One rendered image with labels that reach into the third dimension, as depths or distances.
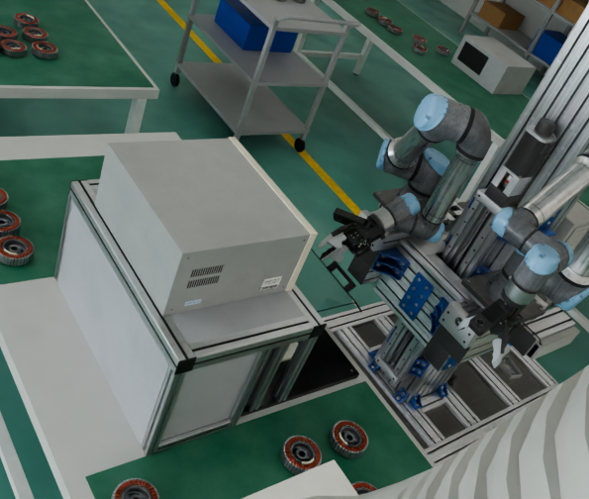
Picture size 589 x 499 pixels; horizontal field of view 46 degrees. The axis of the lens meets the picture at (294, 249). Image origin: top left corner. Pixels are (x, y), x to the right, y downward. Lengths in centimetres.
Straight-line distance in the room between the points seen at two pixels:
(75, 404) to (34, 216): 77
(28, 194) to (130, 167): 85
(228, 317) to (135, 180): 40
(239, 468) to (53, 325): 67
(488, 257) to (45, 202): 160
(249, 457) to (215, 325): 43
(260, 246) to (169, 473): 63
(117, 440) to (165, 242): 56
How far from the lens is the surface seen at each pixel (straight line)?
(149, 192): 169
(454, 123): 214
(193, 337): 165
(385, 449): 214
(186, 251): 155
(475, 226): 261
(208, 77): 503
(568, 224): 275
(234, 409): 193
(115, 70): 348
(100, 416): 193
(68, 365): 202
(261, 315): 177
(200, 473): 188
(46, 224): 244
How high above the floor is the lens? 228
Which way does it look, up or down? 35 degrees down
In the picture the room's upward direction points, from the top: 24 degrees clockwise
